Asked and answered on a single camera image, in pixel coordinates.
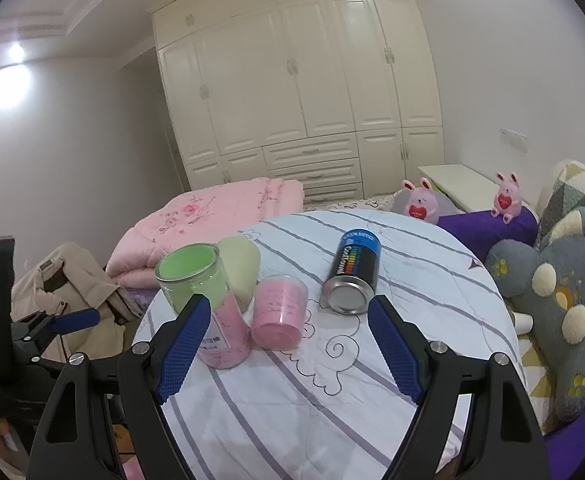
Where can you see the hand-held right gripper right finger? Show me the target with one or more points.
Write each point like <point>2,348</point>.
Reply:
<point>397,357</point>

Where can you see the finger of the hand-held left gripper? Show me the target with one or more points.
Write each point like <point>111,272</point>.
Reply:
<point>80,320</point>

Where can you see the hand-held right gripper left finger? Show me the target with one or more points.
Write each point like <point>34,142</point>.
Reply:
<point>185,352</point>

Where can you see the pink plastic cup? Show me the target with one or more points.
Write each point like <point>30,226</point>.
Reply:
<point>277,317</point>

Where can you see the clear cup with green lining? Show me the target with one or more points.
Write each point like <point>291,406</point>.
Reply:
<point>212,310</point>

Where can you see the pale green cup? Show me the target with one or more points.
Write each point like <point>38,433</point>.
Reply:
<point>242,270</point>

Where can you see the white paper cup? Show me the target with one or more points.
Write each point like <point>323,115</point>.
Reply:
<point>522,322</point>

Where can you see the beige jacket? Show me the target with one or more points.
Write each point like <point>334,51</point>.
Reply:
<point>77,275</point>

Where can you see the black drink can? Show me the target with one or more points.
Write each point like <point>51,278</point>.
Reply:
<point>355,267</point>

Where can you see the pink floral quilt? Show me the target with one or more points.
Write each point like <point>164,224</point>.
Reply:
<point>197,222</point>

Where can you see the yellow triangle patterned blanket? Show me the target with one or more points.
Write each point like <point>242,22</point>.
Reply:
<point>537,385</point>

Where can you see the purple bed sheet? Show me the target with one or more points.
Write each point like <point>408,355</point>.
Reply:
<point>472,232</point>

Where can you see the pink bunny plush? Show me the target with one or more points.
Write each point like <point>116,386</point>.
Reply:
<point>421,202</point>
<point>507,199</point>

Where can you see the white floral bed sheet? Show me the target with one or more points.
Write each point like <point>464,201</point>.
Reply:
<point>352,203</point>

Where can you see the grey plush toy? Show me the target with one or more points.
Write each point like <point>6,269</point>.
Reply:
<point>552,305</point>

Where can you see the white bedside table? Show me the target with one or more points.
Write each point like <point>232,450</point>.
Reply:
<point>460,182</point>

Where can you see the triangle patterned pillow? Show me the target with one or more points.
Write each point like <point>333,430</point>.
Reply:
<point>579,190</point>

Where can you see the ceiling light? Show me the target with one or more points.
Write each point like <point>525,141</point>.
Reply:
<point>16,52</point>

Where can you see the cream wardrobe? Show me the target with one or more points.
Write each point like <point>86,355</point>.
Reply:
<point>297,85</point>

